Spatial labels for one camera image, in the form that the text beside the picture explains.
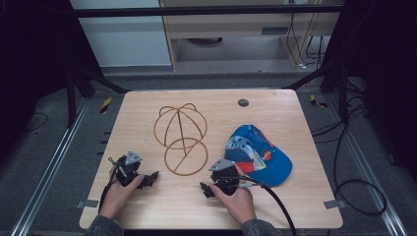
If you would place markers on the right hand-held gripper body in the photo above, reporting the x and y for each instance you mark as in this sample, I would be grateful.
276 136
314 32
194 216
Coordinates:
225 178

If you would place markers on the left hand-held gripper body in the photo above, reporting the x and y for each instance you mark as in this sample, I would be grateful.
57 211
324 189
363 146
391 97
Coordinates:
128 172

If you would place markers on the blue printed cap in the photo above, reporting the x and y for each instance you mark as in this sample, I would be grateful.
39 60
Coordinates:
262 154

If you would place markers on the person's left hand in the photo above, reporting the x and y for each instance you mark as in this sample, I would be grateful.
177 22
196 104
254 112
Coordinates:
118 198

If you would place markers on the person's right hand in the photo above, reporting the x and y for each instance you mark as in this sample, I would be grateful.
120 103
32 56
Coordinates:
239 205

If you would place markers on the grey tape strip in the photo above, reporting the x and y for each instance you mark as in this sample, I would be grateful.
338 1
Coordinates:
87 203
334 204

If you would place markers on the yellow black striped tape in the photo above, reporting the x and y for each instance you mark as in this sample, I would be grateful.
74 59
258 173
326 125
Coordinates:
106 105
317 101

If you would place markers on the black metal stand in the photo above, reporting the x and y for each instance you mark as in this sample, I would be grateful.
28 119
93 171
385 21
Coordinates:
71 98
343 95

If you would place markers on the white cabinet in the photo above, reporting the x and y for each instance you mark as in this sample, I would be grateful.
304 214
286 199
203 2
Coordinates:
124 42

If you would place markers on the wooden desk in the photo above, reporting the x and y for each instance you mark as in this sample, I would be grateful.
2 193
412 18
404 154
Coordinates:
229 29

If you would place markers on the aluminium rail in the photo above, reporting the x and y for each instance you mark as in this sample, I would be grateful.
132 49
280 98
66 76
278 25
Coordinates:
370 170
49 170

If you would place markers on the black horizontal frame bar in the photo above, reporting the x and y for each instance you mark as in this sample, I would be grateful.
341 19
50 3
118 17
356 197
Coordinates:
196 11

